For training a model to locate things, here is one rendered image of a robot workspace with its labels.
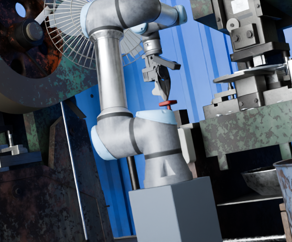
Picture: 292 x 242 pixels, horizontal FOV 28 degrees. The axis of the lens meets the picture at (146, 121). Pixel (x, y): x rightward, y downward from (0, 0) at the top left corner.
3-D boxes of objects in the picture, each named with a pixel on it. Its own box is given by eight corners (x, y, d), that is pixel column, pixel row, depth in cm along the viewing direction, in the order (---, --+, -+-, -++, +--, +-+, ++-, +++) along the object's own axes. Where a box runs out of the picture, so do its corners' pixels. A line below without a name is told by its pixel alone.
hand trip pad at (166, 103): (172, 118, 234) (168, 100, 235) (160, 121, 238) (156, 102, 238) (181, 117, 240) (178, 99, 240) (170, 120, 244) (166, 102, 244)
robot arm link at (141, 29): (152, 8, 226) (160, 13, 236) (125, 15, 229) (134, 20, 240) (156, 28, 225) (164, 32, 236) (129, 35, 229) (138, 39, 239)
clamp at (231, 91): (245, 98, 241) (240, 73, 241) (211, 106, 251) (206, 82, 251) (252, 97, 245) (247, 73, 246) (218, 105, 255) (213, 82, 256)
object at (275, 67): (298, 66, 231) (298, 64, 231) (267, 65, 208) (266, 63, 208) (235, 83, 248) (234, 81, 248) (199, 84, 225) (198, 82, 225)
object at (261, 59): (264, 63, 235) (262, 54, 235) (253, 66, 238) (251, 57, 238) (268, 63, 238) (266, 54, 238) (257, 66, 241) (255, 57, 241)
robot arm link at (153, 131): (176, 149, 172) (167, 103, 173) (133, 157, 176) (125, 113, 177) (186, 147, 184) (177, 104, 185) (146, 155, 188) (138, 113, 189)
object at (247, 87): (252, 106, 209) (244, 69, 210) (218, 114, 218) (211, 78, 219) (281, 103, 229) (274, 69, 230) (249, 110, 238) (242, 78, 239)
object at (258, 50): (275, 54, 227) (273, 41, 227) (230, 67, 239) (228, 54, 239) (292, 56, 240) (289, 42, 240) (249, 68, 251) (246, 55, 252)
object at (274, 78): (278, 81, 230) (275, 70, 230) (244, 90, 239) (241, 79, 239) (287, 81, 237) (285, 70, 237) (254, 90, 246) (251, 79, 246)
